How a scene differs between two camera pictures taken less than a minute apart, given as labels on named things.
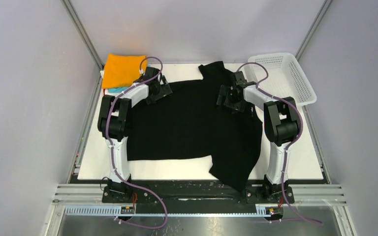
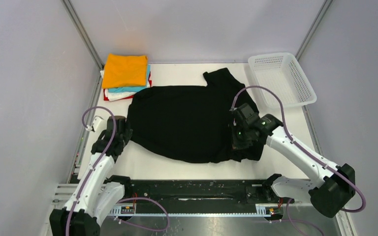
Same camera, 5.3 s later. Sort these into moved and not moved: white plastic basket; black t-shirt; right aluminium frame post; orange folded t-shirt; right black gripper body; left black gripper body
Moved: right black gripper body; left black gripper body; black t-shirt
Not moved: white plastic basket; orange folded t-shirt; right aluminium frame post
